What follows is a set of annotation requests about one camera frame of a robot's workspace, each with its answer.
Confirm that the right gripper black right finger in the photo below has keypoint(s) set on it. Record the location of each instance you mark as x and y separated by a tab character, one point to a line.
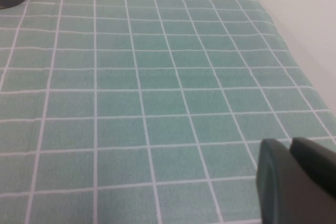
315	161

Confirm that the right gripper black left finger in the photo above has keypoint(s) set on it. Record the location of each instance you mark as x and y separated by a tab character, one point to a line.
283	187

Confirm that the green checked tablecloth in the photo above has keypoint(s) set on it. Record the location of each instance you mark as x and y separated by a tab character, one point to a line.
157	77

